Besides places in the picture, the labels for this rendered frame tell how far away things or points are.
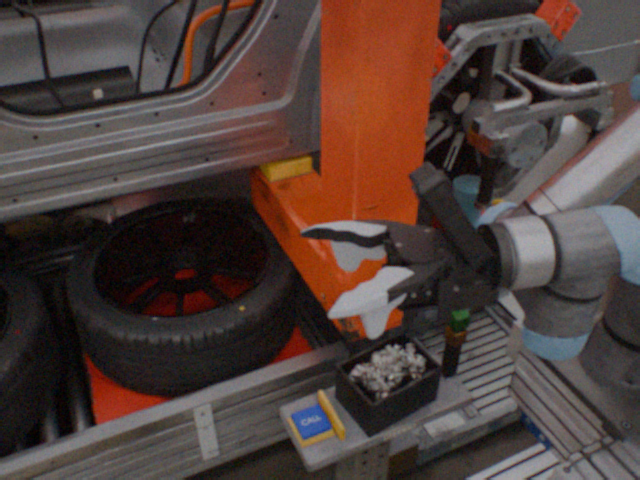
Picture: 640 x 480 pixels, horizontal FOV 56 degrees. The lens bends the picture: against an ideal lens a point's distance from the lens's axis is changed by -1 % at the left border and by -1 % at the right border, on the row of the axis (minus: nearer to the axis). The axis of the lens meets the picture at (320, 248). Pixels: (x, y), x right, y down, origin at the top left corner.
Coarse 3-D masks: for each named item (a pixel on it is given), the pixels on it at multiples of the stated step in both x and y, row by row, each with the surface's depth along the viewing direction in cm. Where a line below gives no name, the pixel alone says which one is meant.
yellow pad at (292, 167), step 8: (280, 160) 177; (288, 160) 177; (296, 160) 177; (304, 160) 177; (264, 168) 179; (272, 168) 174; (280, 168) 175; (288, 168) 176; (296, 168) 178; (304, 168) 179; (272, 176) 176; (280, 176) 177; (288, 176) 178; (296, 176) 179
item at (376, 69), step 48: (336, 0) 107; (384, 0) 101; (432, 0) 105; (336, 48) 112; (384, 48) 106; (432, 48) 110; (336, 96) 117; (384, 96) 112; (336, 144) 123; (384, 144) 118; (336, 192) 130; (384, 192) 125; (336, 288) 144
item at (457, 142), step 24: (528, 48) 173; (456, 72) 168; (480, 72) 172; (528, 72) 183; (456, 96) 172; (504, 96) 181; (432, 120) 173; (456, 120) 183; (432, 144) 178; (456, 144) 182; (456, 168) 196; (480, 168) 193
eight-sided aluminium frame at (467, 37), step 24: (480, 24) 154; (504, 24) 157; (528, 24) 155; (456, 48) 151; (552, 48) 164; (432, 96) 155; (552, 96) 180; (552, 120) 180; (552, 144) 184; (504, 168) 189; (528, 168) 186; (504, 192) 187
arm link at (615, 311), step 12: (624, 276) 92; (636, 276) 90; (612, 288) 98; (624, 288) 93; (636, 288) 90; (612, 300) 97; (624, 300) 93; (636, 300) 91; (612, 312) 97; (624, 312) 94; (636, 312) 91; (612, 324) 97; (624, 324) 94; (636, 324) 91; (624, 336) 95; (636, 336) 94
